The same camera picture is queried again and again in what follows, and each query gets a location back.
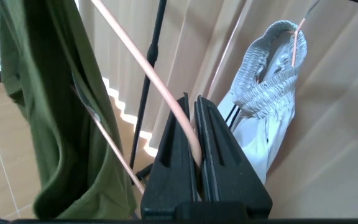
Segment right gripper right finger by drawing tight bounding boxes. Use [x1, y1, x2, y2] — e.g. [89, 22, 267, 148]
[194, 95, 273, 219]

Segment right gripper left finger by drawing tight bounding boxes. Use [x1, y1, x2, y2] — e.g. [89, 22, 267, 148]
[140, 92, 200, 219]

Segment pale grey shorts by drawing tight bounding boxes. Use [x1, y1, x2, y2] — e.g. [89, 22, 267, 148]
[218, 19, 308, 185]

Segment green shirt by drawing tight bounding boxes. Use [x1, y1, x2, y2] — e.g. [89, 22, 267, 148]
[0, 0, 137, 220]

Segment pink clothes hanger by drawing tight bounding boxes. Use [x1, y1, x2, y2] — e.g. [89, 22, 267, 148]
[290, 0, 321, 68]
[71, 0, 203, 195]

